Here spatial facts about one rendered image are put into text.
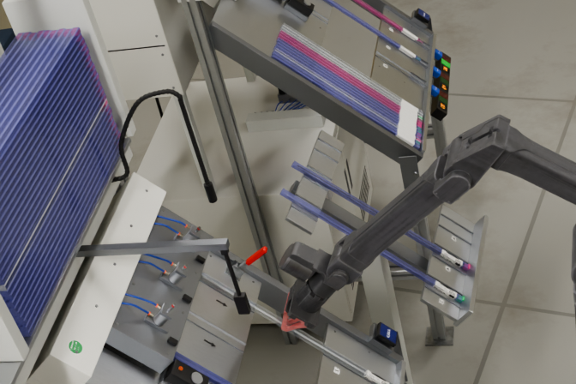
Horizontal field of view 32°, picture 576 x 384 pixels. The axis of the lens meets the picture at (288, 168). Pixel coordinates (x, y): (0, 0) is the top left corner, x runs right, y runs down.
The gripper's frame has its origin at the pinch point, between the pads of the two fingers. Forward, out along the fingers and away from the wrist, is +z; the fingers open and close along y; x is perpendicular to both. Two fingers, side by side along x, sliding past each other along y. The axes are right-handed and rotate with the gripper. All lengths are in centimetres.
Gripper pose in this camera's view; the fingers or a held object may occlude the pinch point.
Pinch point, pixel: (285, 325)
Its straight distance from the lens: 212.9
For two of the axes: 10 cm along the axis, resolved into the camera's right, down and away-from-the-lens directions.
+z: -4.8, 6.3, 6.1
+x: 8.6, 4.7, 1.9
